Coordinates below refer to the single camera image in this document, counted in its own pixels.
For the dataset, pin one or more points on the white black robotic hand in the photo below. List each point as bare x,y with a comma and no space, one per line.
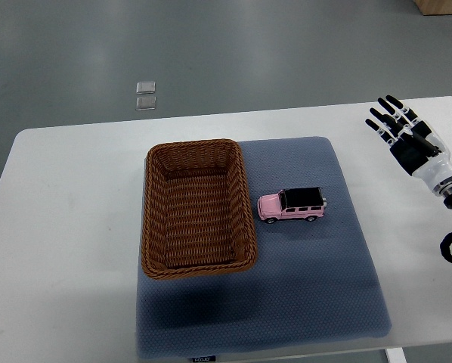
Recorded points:
415,145

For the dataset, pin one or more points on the pink toy car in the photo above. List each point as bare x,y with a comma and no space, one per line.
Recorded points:
293,203

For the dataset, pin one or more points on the brown wicker basket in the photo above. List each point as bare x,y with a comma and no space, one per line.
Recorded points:
197,216

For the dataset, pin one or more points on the wooden box corner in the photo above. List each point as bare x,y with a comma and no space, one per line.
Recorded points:
434,7

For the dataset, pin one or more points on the blue-grey foam mat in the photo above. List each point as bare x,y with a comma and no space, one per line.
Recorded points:
313,282

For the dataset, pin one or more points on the white table leg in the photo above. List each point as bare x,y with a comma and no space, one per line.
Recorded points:
395,355

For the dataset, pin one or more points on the upper floor plate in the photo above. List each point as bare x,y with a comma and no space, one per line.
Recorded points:
146,87

